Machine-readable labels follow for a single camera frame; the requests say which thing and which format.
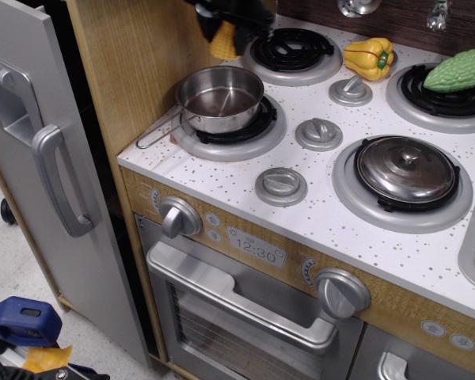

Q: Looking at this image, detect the yellow tape piece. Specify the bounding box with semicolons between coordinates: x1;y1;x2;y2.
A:
21;346;73;373

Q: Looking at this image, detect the back right stove burner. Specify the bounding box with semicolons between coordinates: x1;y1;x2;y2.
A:
386;63;475;135

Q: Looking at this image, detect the grey top stove knob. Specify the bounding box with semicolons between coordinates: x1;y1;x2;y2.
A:
329;75;373;107

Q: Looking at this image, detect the yellow toy corn cob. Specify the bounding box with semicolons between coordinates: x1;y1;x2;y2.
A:
209;21;239;60

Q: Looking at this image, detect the left oven front knob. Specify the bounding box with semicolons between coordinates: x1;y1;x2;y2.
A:
158;196;202;239

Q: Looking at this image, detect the grey middle stove knob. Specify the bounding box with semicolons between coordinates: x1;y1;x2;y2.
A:
295;118;343;152

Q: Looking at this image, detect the small steel pan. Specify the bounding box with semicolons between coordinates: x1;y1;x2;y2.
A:
154;66;264;137

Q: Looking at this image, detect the grey fridge door handle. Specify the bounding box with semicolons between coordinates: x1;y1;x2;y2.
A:
31;123;101;238

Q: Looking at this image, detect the front left stove burner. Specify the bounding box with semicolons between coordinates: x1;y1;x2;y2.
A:
171;95;287;162

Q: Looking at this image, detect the oven clock display panel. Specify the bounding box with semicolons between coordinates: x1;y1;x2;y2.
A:
226;226;287;268

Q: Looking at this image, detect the oven knob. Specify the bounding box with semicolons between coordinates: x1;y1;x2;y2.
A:
158;196;202;239
315;268;371;319

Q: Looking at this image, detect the right oven front knob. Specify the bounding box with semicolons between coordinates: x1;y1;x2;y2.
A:
315;268;371;319

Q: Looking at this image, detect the grey toy fridge door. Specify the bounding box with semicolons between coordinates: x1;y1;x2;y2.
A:
0;1;150;365

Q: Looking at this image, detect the steel pot lid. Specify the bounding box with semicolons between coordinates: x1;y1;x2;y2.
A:
354;135;460;210

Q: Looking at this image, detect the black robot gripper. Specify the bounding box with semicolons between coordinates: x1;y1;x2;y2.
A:
188;0;274;55

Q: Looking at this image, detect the grey bottom stove knob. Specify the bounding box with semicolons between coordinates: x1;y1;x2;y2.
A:
254;167;308;207

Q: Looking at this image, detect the yellow toy bell pepper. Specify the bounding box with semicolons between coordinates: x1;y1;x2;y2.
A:
344;37;394;82

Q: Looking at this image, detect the grey lower cabinet door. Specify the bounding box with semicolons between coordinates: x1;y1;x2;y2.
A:
348;325;475;379

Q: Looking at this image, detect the green toy bitter gourd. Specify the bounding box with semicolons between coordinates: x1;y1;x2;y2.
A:
423;48;475;93

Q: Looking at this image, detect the grey toy oven door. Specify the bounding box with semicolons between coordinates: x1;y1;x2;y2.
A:
135;215;363;379

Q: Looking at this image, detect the clear faucet handle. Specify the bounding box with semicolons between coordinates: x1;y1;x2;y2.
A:
426;0;451;32

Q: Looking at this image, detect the blue clamp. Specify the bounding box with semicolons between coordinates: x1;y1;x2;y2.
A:
0;296;63;347

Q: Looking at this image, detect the back left stove burner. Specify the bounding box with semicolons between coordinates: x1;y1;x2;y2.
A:
241;28;343;87

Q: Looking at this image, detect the silver faucet knob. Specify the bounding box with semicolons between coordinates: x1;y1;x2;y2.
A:
336;0;382;18

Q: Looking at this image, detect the grey stove knob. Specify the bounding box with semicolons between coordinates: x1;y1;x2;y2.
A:
295;118;343;152
254;167;308;207
329;75;373;107

